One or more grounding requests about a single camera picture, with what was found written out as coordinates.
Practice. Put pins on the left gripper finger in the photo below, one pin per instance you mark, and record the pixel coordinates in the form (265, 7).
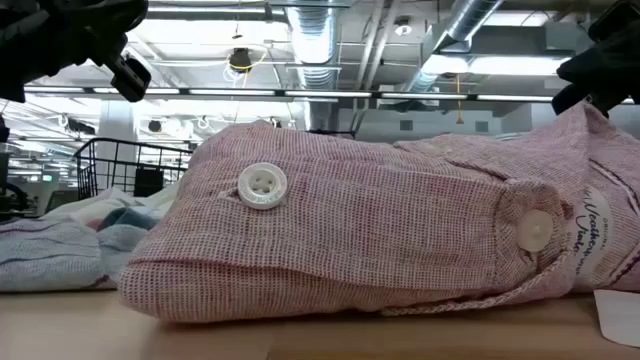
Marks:
(122, 30)

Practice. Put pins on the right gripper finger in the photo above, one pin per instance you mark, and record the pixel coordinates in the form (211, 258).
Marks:
(610, 70)

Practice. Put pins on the dark blue sock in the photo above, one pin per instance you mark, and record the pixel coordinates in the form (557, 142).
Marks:
(130, 217)

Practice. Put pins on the blue striped button shirt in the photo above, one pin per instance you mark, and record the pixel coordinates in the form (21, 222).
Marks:
(45, 255)

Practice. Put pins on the white paper tag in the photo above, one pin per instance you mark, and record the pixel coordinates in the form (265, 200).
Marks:
(620, 315)

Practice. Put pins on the pink checked button shirt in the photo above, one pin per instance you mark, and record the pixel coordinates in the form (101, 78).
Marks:
(375, 225)

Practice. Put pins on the white building column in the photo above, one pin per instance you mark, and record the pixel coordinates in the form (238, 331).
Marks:
(117, 125)

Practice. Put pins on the black ceiling lamp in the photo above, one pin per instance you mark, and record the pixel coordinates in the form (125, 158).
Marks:
(240, 60)

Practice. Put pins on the yellow hanging tag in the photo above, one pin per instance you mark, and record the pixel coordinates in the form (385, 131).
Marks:
(459, 120)

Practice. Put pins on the white round ceiling detector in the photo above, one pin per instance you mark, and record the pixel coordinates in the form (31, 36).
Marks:
(403, 29)

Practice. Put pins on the long linear ceiling light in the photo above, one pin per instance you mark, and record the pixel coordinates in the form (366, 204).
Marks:
(325, 94)

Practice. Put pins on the silver round air duct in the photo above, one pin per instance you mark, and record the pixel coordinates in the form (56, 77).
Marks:
(312, 40)
(470, 20)

